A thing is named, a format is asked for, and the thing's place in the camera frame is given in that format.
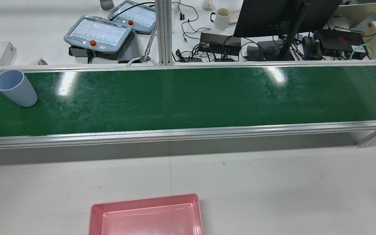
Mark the small bag of screws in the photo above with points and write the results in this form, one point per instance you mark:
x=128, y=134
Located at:
x=42, y=61

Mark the green conveyor belt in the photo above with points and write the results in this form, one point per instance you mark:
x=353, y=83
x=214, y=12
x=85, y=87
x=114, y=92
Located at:
x=175, y=98

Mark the black usb hub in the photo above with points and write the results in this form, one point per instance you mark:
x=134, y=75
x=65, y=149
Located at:
x=312, y=47

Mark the black device red logo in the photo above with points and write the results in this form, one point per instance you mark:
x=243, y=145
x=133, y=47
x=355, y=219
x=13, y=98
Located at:
x=341, y=40

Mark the silver laptop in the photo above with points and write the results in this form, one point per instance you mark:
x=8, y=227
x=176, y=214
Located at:
x=354, y=14

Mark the pink plastic box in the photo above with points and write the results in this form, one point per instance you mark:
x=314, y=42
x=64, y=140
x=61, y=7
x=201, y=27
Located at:
x=148, y=218

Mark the black monitor stand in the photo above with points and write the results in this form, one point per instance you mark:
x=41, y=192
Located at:
x=292, y=32

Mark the white keyboard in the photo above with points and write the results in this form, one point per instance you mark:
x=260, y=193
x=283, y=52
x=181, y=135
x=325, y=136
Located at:
x=235, y=17

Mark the grey teach pendant touchscreen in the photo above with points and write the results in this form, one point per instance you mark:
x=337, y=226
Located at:
x=100, y=32
x=139, y=14

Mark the grey cylindrical bottle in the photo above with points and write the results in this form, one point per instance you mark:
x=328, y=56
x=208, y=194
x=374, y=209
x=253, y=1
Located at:
x=106, y=4

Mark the white computer mouse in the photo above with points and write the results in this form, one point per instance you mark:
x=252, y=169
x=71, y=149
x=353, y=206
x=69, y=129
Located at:
x=208, y=4

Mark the grey finned metal box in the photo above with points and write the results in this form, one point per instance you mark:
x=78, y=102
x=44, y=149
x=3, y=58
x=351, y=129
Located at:
x=130, y=49

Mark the white coffee mug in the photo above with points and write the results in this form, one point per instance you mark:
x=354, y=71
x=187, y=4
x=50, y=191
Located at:
x=222, y=19

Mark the black computer monitor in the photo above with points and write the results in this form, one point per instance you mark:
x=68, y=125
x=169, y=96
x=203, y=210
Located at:
x=266, y=16

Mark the metal reacher grabber tool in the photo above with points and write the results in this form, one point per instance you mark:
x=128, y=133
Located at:
x=150, y=42

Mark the aluminium profile post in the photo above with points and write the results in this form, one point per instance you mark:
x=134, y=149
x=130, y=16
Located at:
x=163, y=32

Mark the light blue plastic cup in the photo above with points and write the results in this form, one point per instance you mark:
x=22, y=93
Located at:
x=16, y=91

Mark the grey power adapter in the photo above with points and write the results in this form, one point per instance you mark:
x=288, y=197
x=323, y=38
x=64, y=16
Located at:
x=255, y=52

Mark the white cardboard box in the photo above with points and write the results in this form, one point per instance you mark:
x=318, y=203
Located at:
x=7, y=54

